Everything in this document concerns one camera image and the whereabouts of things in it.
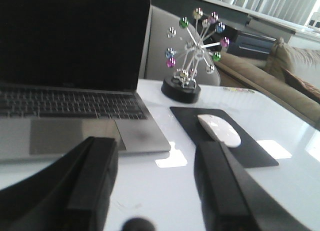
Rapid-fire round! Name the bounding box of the black mouse pad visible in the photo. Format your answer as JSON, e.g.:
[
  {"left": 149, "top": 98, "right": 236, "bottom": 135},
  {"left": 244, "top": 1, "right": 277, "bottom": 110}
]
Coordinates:
[{"left": 169, "top": 106, "right": 280, "bottom": 169}]

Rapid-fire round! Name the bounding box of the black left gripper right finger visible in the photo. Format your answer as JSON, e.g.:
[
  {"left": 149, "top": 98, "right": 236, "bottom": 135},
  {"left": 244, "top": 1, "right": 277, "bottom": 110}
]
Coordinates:
[{"left": 194, "top": 141, "right": 308, "bottom": 231}]

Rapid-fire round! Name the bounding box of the white computer mouse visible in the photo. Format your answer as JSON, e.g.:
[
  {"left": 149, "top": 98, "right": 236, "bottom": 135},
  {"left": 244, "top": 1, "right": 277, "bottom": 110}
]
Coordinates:
[{"left": 197, "top": 114, "right": 242, "bottom": 148}]

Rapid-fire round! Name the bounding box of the white counter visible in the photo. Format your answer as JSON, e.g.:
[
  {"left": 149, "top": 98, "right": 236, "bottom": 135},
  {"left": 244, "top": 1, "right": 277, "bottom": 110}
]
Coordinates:
[{"left": 201, "top": 0, "right": 320, "bottom": 50}]

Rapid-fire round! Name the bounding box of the dark grey laptop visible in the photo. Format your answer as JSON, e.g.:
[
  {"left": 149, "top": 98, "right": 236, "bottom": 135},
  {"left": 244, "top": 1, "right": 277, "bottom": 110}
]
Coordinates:
[{"left": 0, "top": 0, "right": 171, "bottom": 163}]

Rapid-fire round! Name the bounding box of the beige sofa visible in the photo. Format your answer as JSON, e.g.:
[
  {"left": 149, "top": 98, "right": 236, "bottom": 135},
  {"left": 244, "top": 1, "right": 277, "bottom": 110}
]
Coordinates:
[{"left": 214, "top": 38, "right": 320, "bottom": 129}]

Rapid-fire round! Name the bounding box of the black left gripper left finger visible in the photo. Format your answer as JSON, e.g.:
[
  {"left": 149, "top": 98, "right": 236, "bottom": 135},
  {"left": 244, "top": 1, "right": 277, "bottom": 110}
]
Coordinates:
[{"left": 0, "top": 137, "right": 119, "bottom": 231}]

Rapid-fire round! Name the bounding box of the right grey armchair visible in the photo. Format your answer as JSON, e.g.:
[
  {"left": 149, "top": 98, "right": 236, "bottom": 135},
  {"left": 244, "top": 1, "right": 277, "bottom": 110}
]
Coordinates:
[{"left": 143, "top": 6, "right": 221, "bottom": 86}]

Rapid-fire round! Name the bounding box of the ferris wheel desk ornament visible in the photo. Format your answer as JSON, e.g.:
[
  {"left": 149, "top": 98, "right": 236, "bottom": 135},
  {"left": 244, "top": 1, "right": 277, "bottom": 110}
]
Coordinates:
[{"left": 161, "top": 7, "right": 230, "bottom": 104}]

